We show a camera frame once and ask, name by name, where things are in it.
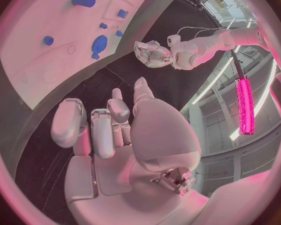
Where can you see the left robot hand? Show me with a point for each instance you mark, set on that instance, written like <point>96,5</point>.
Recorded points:
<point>154,58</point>

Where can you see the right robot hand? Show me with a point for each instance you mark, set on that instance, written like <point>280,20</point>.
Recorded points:
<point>164,135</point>

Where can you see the small blue peg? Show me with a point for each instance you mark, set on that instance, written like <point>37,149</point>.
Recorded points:
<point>103,25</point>

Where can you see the blue round plug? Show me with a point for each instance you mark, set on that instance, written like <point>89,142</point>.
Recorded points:
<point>48,40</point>

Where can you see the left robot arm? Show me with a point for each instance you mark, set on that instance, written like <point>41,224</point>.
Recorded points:
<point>201,48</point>

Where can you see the white task board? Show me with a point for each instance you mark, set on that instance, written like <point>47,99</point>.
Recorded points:
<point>60,22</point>

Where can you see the blue block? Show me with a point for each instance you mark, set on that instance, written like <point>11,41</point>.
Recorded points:
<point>122,13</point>

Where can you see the blue gear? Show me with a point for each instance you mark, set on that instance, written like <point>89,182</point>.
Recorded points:
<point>100,45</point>

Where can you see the glowing light bar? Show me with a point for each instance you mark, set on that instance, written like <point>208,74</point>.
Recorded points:
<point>244,106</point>

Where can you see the large blue cylinder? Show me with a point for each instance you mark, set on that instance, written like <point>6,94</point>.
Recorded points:
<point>83,1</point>

